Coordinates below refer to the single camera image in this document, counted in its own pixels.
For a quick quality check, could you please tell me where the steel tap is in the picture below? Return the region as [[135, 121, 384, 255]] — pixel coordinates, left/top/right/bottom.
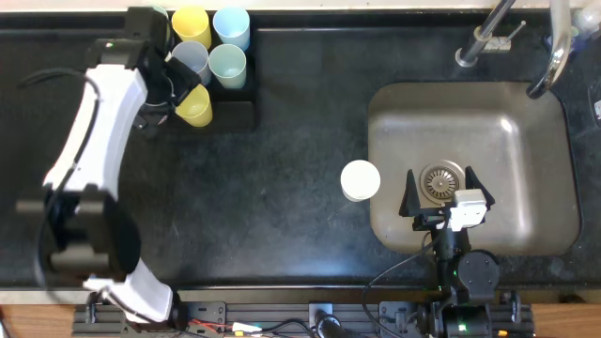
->
[[453, 0, 575, 101]]

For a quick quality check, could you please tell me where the mounting rail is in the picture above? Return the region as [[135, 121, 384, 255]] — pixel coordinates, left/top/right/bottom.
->
[[72, 290, 536, 338]]

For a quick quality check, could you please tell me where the grey cup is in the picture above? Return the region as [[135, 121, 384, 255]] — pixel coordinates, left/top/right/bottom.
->
[[169, 40, 213, 86]]

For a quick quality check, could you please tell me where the black tray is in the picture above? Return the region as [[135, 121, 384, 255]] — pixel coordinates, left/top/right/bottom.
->
[[134, 27, 258, 136]]

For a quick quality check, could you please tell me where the steel sink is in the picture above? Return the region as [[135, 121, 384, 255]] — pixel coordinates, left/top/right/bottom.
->
[[367, 82, 583, 257]]

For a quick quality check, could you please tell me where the black round container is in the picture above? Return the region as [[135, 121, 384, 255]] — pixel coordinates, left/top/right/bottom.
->
[[586, 77, 601, 129]]

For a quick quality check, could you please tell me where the blue soap bottle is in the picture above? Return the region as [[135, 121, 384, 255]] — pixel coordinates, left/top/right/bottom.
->
[[544, 5, 601, 54]]

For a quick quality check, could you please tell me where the yellow cup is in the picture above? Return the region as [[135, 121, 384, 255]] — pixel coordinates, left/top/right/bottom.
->
[[171, 5, 213, 51], [174, 83, 214, 129]]

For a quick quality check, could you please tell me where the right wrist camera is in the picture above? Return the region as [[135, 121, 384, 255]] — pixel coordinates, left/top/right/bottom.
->
[[449, 188, 488, 233]]

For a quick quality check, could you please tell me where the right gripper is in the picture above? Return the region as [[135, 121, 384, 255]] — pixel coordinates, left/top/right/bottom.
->
[[398, 165, 497, 232]]

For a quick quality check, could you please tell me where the blue cup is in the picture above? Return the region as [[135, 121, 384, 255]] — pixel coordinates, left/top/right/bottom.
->
[[212, 6, 252, 52]]

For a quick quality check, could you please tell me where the white cup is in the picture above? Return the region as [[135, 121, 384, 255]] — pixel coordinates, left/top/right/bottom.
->
[[339, 160, 382, 204]]

